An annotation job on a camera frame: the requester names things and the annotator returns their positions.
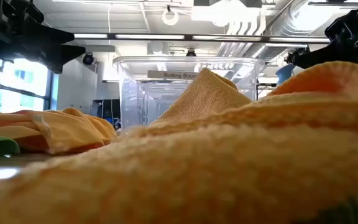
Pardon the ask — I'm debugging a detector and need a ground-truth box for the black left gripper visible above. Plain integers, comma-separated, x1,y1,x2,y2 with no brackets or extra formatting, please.
0,0,86,75

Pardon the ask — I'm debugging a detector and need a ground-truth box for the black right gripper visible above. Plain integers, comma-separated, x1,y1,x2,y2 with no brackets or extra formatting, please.
292,0,358,70

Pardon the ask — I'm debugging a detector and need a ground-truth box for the blue white spray bottle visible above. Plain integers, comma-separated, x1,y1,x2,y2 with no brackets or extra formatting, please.
275,63,296,86

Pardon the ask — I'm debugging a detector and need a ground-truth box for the large window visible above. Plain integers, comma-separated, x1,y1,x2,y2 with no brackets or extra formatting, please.
0,57,55,113

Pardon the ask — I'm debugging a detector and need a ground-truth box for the black cabinet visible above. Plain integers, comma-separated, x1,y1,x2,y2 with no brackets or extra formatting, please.
90,98,121,127

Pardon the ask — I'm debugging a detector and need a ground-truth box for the white ceiling pipe bundle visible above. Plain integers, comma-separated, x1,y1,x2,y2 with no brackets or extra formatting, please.
194,0,267,35

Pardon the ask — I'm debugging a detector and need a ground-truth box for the clear plastic bin with label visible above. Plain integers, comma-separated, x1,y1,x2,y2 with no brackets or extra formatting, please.
112,55,265,130

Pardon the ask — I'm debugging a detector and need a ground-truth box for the silver ventilation duct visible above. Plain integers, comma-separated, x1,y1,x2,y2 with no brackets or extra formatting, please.
255,0,358,62

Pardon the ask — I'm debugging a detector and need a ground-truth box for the white hanging ring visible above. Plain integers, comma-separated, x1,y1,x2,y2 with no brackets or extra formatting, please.
162,5,180,27

